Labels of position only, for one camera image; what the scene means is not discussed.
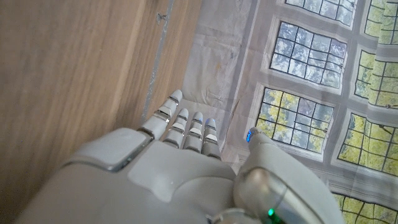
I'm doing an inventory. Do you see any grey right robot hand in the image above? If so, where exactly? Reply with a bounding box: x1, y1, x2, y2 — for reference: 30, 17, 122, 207
14, 89, 346, 224

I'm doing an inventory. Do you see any printed window backdrop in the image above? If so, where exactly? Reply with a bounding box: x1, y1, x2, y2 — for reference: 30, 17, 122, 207
181, 0, 398, 224

